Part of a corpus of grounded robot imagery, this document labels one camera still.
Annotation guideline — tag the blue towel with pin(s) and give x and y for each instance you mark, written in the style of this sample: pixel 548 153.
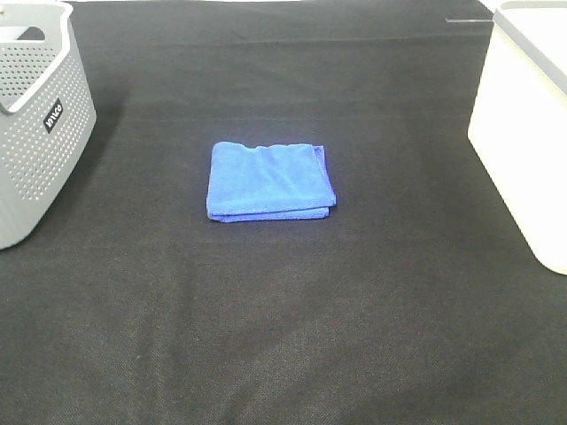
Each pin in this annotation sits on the blue towel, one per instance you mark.
pixel 278 182

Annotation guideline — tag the black table cloth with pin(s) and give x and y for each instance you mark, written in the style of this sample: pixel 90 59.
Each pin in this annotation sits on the black table cloth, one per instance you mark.
pixel 417 301

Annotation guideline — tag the white plastic bin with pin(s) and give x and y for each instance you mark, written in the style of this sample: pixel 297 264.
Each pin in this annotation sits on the white plastic bin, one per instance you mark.
pixel 518 123

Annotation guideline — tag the grey perforated plastic basket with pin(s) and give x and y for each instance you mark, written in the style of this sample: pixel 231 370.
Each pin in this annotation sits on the grey perforated plastic basket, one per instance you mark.
pixel 47 113

